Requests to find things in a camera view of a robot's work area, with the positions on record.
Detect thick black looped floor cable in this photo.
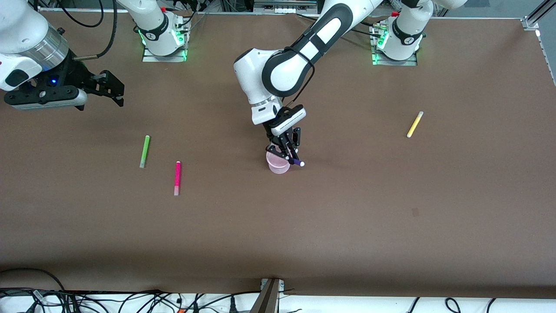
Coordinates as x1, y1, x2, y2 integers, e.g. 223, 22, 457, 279
0, 268, 66, 293

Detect grey power strip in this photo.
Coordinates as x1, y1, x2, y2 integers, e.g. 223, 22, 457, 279
254, 0, 318, 14

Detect brown paper table cover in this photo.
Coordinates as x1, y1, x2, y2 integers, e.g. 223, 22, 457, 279
0, 10, 556, 300

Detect green highlighter pen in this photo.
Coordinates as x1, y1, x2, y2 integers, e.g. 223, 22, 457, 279
139, 135, 150, 169

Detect metal table edge bracket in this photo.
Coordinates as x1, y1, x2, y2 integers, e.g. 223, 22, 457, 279
251, 278, 285, 313

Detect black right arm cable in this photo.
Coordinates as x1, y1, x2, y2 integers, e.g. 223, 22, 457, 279
56, 0, 119, 61

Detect pink cup pen holder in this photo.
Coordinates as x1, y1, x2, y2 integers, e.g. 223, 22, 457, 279
266, 147, 291, 174

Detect yellow highlighter pen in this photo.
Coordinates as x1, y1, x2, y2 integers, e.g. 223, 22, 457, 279
407, 111, 424, 138

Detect tangled black floor cables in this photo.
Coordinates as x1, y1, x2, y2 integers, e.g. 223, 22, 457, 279
0, 288, 262, 313

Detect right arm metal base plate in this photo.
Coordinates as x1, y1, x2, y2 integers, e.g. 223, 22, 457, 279
142, 43, 188, 63

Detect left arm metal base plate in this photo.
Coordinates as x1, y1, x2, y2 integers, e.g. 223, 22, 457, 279
372, 49, 418, 67

